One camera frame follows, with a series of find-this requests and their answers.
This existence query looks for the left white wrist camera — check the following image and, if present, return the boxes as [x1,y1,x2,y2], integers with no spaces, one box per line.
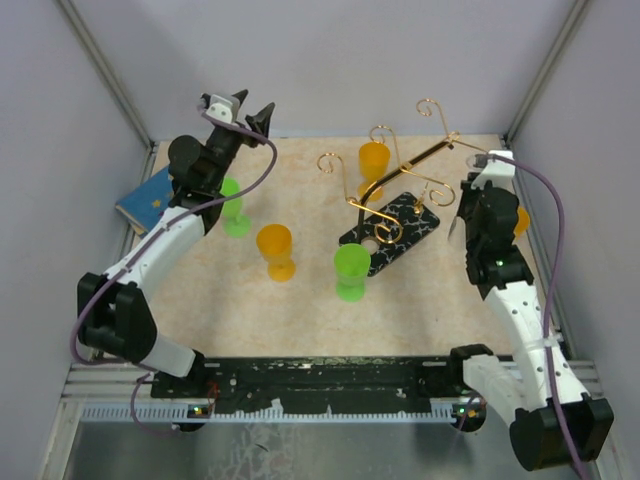
[198,93,234,124]

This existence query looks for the green goblet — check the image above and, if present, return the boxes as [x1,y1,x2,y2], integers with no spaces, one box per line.
[334,243,371,302]
[221,177,251,238]

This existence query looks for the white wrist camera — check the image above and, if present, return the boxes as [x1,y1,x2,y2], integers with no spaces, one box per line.
[467,150,515,190]
[198,93,234,124]

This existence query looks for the white cable duct strip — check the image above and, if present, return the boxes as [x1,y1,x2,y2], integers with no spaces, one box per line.
[79,402,484,424]

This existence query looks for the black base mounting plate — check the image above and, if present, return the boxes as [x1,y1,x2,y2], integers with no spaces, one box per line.
[151,356,469,415]

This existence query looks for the orange goblet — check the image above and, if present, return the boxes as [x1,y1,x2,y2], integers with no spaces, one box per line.
[358,142,391,197]
[256,224,296,282]
[513,206,531,240]

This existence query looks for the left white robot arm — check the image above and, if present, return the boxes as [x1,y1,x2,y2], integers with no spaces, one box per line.
[69,90,276,397]

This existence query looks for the clear wine glass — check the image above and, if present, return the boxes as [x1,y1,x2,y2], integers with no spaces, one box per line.
[447,154,482,247]

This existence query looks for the gold wine glass rack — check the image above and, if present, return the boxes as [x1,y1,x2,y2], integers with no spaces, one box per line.
[339,98,462,277]

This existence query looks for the aluminium frame rail front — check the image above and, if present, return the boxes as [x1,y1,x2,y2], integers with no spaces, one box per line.
[62,360,604,401]

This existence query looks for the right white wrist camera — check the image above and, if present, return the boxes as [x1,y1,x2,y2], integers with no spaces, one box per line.
[467,150,515,190]

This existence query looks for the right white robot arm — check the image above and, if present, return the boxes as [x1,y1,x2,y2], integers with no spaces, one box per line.
[446,173,614,471]

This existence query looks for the blue yellow box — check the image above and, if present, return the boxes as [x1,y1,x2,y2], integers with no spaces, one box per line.
[115,167,173,238]

